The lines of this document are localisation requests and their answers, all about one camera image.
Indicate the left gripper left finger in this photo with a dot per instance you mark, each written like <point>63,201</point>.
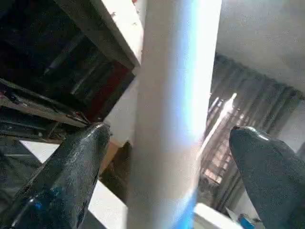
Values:
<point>57,181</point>

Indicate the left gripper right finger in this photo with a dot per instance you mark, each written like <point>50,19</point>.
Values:
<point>276,176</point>

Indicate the white plastic table leg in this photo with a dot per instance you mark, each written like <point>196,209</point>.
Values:
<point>171,109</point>

